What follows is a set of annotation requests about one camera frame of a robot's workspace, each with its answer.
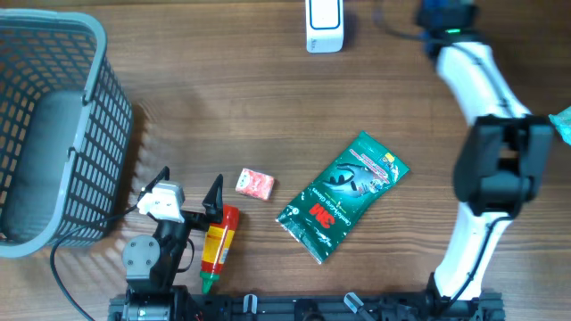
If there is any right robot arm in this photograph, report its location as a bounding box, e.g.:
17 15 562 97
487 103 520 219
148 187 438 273
416 1 553 315

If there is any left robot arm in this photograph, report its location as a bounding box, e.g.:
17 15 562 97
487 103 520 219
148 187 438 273
108 167 223 321

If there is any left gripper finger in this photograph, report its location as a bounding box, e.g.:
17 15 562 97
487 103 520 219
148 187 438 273
137 166 170 201
202 174 223 218

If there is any grey plastic shopping basket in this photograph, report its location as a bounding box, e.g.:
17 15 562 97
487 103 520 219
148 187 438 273
1 9 134 259

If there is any teal wet wipes pack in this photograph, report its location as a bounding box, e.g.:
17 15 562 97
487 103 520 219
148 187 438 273
549 107 571 145

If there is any green 3M gloves package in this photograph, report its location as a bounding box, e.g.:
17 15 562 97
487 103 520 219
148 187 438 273
276 131 410 264

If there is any white barcode scanner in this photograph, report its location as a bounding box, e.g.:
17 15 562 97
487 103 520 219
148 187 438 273
305 0 344 54

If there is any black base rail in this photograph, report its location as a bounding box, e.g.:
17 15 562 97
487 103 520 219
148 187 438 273
108 286 506 321

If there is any left black camera cable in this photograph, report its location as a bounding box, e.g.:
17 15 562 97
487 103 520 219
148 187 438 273
48 203 140 321

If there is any red sauce bottle green cap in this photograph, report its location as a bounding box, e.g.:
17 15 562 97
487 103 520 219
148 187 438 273
199 204 240 294

